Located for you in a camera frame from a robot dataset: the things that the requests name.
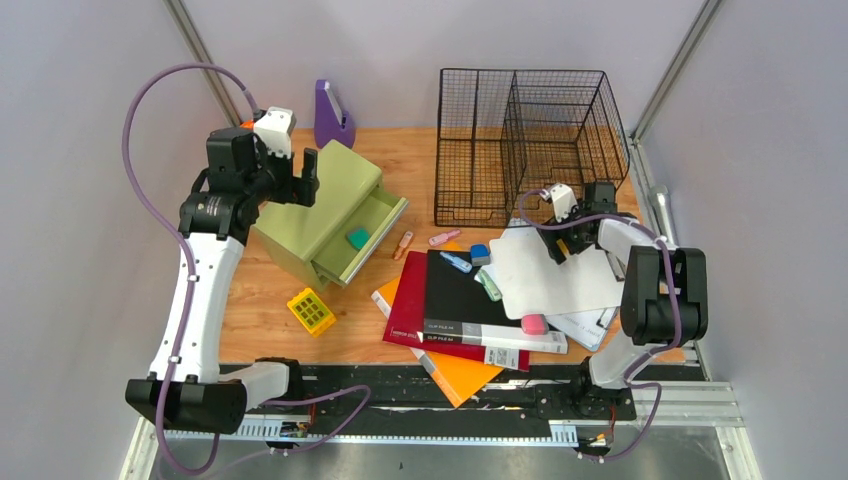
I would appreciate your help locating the black wire mesh basket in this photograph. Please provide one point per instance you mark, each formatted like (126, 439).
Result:
(502, 132)

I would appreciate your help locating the green eraser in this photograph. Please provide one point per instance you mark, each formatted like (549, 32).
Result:
(358, 238)

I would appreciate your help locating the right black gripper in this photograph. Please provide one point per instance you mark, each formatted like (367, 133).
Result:
(550, 237)

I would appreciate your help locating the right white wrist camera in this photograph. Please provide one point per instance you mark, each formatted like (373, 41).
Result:
(563, 201)

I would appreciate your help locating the yellow grid box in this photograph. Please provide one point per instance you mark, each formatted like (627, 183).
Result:
(311, 312)

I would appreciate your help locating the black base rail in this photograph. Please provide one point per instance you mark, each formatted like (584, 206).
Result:
(405, 402)

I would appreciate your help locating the white clipboard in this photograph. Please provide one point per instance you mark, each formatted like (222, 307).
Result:
(532, 283)

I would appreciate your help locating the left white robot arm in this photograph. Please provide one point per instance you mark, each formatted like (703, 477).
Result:
(184, 389)

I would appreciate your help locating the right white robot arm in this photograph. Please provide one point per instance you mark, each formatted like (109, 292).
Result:
(664, 295)

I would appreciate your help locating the blue highlighter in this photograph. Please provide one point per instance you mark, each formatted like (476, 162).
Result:
(456, 262)

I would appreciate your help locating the pink eraser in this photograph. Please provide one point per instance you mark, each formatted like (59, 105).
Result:
(534, 324)

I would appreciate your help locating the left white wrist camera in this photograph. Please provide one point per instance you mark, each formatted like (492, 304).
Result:
(274, 129)

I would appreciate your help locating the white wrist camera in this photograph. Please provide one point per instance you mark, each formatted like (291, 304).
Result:
(274, 129)
(563, 201)

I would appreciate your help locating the black clip file folder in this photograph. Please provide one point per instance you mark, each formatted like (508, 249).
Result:
(459, 310)

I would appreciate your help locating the orange eraser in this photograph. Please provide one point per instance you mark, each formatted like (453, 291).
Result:
(563, 247)

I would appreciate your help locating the red folder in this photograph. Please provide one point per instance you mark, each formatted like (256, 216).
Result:
(406, 318)

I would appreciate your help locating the purple tape dispenser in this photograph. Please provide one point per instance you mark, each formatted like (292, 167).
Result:
(331, 121)

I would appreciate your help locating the orange folder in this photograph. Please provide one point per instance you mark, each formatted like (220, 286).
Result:
(458, 379)

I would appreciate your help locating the green highlighter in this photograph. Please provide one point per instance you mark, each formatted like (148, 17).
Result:
(489, 285)

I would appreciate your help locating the papers under clipboard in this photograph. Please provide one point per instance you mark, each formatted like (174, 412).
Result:
(588, 328)

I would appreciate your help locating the green drawer cabinet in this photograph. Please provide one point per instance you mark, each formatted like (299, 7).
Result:
(310, 243)

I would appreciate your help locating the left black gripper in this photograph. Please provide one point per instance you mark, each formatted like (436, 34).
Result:
(294, 189)

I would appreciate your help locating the pink highlighter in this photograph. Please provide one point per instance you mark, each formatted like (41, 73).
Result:
(443, 238)

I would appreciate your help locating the blue eraser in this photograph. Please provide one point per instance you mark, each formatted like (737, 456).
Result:
(479, 255)

